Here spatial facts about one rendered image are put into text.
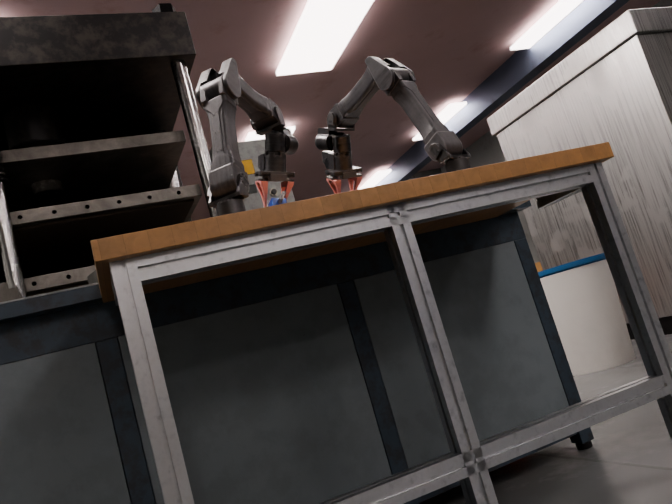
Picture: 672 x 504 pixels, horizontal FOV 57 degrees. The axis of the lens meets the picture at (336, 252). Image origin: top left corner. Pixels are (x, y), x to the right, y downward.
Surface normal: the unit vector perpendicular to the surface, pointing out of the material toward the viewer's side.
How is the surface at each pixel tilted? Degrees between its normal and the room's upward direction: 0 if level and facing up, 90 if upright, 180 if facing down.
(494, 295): 90
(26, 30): 90
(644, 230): 90
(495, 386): 90
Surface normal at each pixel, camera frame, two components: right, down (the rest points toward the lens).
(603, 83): -0.90, 0.20
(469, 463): 0.32, -0.23
